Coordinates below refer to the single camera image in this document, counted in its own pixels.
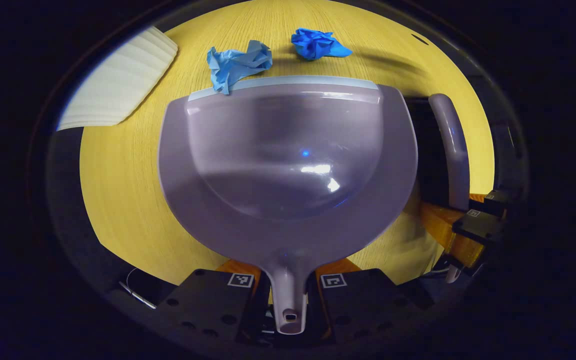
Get light blue paper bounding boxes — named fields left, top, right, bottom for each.
left=207, top=40, right=273, bottom=95

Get white garbage bin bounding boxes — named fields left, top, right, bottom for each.
left=57, top=26, right=179, bottom=132

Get dark blue paper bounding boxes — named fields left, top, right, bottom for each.
left=291, top=28, right=353, bottom=61

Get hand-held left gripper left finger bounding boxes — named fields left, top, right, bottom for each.
left=154, top=258, right=272, bottom=348

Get pale pink dustpan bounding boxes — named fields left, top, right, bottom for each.
left=158, top=75, right=419, bottom=335

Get pale pink small broom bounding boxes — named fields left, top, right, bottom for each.
left=405, top=93, right=471, bottom=285

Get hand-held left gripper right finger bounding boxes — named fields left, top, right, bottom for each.
left=307, top=258, right=434, bottom=347

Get thin white cable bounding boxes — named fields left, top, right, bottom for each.
left=119, top=267, right=158, bottom=310

